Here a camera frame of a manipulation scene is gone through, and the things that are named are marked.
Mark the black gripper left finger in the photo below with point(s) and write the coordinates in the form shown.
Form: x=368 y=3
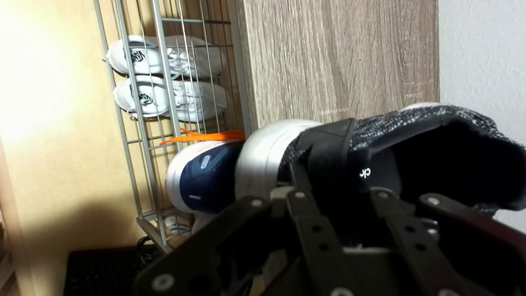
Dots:
x=220 y=235

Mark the white sneaker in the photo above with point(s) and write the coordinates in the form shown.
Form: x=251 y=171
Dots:
x=142 y=54
x=149 y=98

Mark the black shoe white sole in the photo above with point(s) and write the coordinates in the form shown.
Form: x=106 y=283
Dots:
x=417 y=125

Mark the grey metal shoe rack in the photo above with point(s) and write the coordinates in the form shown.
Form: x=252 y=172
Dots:
x=330 y=54

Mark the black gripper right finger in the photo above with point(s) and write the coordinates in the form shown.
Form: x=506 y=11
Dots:
x=400 y=230

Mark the black keyboard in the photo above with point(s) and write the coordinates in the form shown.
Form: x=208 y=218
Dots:
x=109 y=271

